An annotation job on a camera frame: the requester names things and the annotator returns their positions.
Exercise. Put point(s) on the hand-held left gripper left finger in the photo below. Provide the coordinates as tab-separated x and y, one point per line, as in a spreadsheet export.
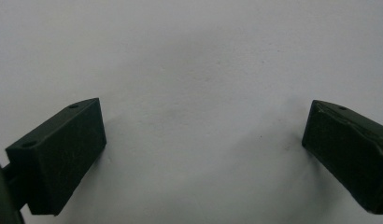
55	158

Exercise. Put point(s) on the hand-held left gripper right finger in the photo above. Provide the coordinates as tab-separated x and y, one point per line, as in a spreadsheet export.
348	146

